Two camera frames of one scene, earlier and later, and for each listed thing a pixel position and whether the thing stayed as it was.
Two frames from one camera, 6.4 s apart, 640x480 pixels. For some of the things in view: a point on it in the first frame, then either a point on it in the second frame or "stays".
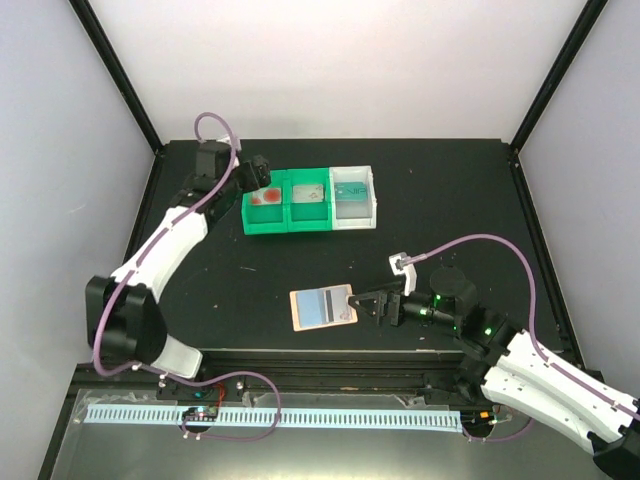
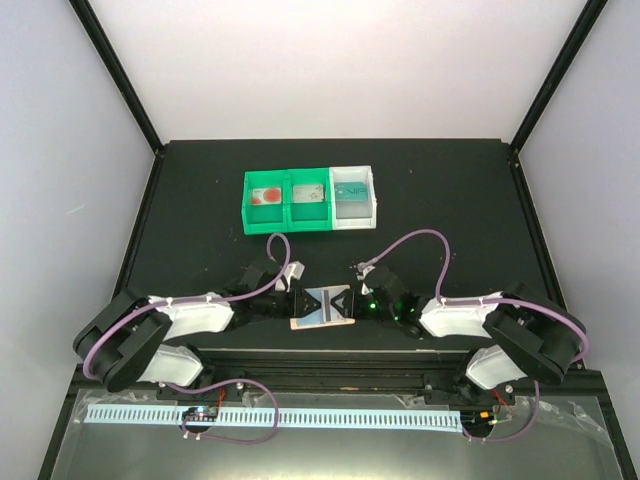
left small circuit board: [200, 414] stays
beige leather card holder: [322, 307] stays
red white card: [266, 196] stays
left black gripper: [263, 173] to [296, 307]
